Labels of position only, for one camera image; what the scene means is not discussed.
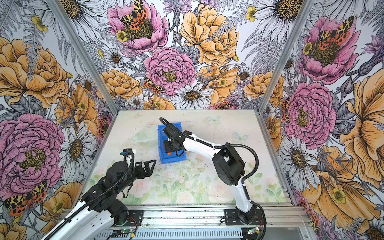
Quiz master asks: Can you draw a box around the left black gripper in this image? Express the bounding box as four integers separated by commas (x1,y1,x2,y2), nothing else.
115,160,156,194

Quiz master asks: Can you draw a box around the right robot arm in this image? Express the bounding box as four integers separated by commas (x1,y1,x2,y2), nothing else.
161,118,257,225

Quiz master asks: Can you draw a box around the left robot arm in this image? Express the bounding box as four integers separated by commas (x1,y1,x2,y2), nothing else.
44,149,156,240

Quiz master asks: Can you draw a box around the blue plastic bin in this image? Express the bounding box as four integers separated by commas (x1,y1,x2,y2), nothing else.
158,123,187,165

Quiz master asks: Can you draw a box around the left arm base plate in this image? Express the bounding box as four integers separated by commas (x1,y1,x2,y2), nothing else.
122,210,144,228

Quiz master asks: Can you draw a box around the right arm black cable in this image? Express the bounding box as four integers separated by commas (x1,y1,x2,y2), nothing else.
159,117,260,185

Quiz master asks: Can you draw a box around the aluminium front rail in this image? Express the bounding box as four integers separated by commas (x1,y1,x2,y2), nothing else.
109,205,311,229

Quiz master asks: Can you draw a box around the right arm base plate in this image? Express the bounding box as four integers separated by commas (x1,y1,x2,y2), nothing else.
224,208,266,226

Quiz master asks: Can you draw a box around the white slotted cable duct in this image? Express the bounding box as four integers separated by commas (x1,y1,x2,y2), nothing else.
93,228,243,240

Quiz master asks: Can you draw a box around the right aluminium corner post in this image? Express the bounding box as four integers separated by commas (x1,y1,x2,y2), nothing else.
258,0,315,115

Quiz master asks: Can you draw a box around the aluminium corner post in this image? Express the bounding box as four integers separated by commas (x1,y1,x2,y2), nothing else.
258,0,315,115
47,1,119,117

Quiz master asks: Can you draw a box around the left aluminium corner post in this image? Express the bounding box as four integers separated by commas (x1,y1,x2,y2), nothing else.
47,1,119,117

